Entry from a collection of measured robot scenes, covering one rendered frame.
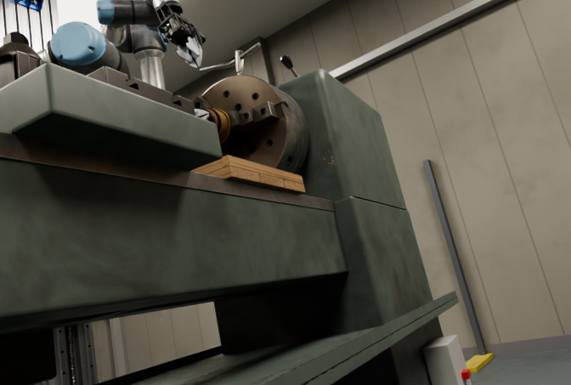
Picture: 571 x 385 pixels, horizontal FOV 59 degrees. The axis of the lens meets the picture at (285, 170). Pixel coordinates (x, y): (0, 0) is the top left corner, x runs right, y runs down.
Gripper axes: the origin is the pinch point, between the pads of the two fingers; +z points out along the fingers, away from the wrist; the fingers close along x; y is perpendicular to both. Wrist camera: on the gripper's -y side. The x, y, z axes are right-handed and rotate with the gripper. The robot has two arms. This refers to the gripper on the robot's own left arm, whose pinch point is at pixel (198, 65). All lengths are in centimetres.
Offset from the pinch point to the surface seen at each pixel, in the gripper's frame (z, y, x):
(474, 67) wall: -45, -264, 79
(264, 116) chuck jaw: 31.3, 9.3, 14.2
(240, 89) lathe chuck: 18.6, 5.3, 10.3
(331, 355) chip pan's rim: 86, 42, 19
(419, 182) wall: 5, -273, 1
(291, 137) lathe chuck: 36.9, 2.8, 15.8
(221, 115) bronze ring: 27.8, 16.3, 7.2
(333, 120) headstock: 33.4, -11.5, 23.8
